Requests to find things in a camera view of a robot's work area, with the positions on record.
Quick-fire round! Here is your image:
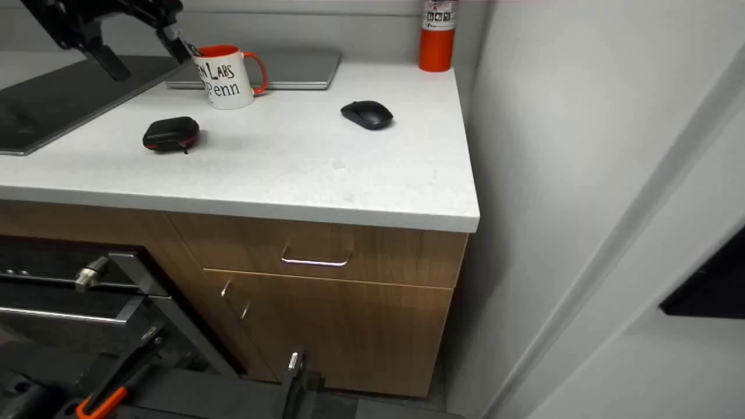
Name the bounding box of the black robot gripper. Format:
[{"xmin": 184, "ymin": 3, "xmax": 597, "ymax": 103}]
[{"xmin": 22, "ymin": 0, "xmax": 196, "ymax": 85}]

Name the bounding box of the black earbuds case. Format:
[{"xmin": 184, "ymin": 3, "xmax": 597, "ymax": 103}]
[{"xmin": 140, "ymin": 114, "xmax": 204, "ymax": 156}]

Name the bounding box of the black induction cooktop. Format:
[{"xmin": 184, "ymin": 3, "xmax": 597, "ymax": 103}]
[{"xmin": 0, "ymin": 53, "xmax": 194, "ymax": 159}]

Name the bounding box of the grey closed laptop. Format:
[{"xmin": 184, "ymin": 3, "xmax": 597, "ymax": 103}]
[{"xmin": 163, "ymin": 48, "xmax": 346, "ymax": 94}]

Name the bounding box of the wooden cabinet body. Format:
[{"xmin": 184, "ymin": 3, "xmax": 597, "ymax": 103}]
[{"xmin": 0, "ymin": 199, "xmax": 471, "ymax": 400}]

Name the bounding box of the black computer mouse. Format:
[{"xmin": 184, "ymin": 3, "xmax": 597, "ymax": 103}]
[{"xmin": 339, "ymin": 97, "xmax": 396, "ymax": 133}]

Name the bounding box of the wooden drawer front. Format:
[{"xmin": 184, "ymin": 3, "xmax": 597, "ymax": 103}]
[{"xmin": 165, "ymin": 214, "xmax": 471, "ymax": 292}]

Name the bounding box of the orange and black clamp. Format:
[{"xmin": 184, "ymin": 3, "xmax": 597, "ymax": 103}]
[{"xmin": 73, "ymin": 332, "xmax": 168, "ymax": 419}]

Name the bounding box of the wooden cabinet door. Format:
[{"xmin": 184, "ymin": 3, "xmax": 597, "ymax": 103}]
[{"xmin": 200, "ymin": 268, "xmax": 457, "ymax": 400}]

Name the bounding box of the black clamp with silver bolt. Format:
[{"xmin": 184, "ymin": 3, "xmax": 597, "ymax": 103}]
[{"xmin": 278, "ymin": 349, "xmax": 326, "ymax": 419}]

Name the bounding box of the white mug with orange handle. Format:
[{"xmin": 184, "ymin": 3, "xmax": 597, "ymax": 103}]
[{"xmin": 192, "ymin": 43, "xmax": 274, "ymax": 112}]

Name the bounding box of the black metal cart frame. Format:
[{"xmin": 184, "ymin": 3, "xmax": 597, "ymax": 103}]
[{"xmin": 0, "ymin": 236, "xmax": 242, "ymax": 419}]

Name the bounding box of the silver drawer handle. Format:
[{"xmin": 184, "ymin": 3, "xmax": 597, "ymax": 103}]
[{"xmin": 280, "ymin": 245, "xmax": 351, "ymax": 270}]

